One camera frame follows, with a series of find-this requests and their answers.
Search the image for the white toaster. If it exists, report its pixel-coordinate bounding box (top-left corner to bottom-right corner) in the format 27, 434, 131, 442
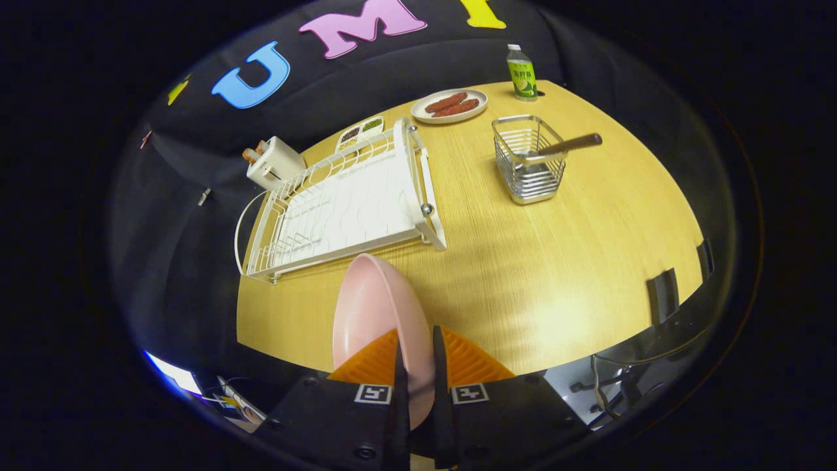
246, 136, 307, 191

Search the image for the green label drink bottle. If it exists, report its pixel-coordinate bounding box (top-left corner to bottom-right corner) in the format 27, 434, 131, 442
506, 44, 538, 101

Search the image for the wooden handle metal spoon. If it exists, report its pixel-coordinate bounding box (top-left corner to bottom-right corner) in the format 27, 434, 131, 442
517, 133, 603, 181

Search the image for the white divided seasoning tray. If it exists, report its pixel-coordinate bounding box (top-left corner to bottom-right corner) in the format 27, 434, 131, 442
335, 116, 385, 152

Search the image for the metal wire basket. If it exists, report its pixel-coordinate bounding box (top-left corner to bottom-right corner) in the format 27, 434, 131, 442
492, 115, 567, 205

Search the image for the black backdrop cloth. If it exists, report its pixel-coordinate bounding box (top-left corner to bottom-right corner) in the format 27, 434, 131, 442
111, 0, 733, 367

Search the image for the white oval dish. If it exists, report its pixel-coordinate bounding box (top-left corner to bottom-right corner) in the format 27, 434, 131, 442
411, 88, 488, 125

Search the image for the brown sausage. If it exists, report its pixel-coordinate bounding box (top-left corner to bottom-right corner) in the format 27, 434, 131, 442
432, 99, 480, 118
425, 92, 469, 113

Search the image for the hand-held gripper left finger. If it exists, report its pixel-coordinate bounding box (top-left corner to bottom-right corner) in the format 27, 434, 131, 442
252, 327, 413, 471

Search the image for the white wire dish rack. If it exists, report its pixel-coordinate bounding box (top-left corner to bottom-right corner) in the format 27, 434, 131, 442
234, 116, 448, 286

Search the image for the pink plate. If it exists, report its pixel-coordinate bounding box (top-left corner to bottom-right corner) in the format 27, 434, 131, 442
332, 253, 437, 432

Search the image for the lit computer monitor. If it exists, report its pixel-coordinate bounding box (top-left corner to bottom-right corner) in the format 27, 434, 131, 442
143, 350, 202, 395

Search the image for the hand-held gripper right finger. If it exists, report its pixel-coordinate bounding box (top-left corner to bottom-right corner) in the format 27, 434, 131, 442
432, 325, 592, 470

